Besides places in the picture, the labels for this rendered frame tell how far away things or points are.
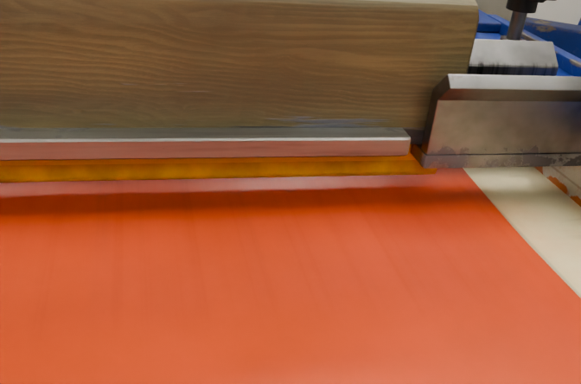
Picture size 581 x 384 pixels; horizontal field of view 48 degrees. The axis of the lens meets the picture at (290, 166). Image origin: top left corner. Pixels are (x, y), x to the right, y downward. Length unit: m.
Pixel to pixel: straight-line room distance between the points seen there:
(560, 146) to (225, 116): 0.18
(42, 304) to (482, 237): 0.20
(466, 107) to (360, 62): 0.06
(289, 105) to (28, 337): 0.15
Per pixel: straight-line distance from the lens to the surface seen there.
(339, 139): 0.31
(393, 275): 0.29
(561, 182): 0.41
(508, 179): 0.40
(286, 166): 0.34
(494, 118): 0.34
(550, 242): 0.35
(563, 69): 0.47
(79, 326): 0.26
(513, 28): 0.49
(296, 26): 0.30
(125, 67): 0.30
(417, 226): 0.33
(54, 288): 0.28
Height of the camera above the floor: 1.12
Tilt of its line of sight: 27 degrees down
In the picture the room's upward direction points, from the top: 6 degrees clockwise
